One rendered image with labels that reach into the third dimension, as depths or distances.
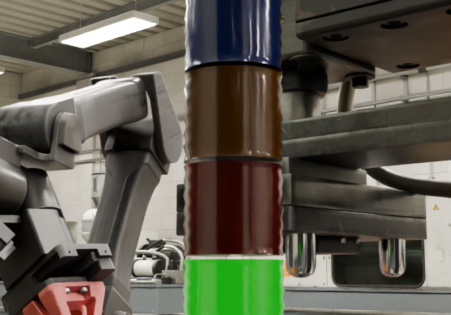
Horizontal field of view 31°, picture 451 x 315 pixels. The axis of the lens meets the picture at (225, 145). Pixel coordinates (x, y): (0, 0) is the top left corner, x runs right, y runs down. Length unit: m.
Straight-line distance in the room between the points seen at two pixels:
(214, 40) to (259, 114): 0.03
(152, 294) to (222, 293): 7.22
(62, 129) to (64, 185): 11.31
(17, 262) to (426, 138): 0.44
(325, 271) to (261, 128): 5.91
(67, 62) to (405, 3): 11.33
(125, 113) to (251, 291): 0.73
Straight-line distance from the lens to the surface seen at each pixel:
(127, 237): 1.00
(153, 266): 7.95
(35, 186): 0.83
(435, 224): 5.70
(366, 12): 0.51
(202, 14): 0.31
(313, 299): 6.25
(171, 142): 1.07
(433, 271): 5.70
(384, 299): 5.88
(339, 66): 0.60
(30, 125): 0.84
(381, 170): 0.66
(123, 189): 1.02
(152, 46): 10.98
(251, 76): 0.30
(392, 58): 0.60
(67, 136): 0.84
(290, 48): 0.57
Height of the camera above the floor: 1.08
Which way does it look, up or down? 9 degrees up
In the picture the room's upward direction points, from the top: straight up
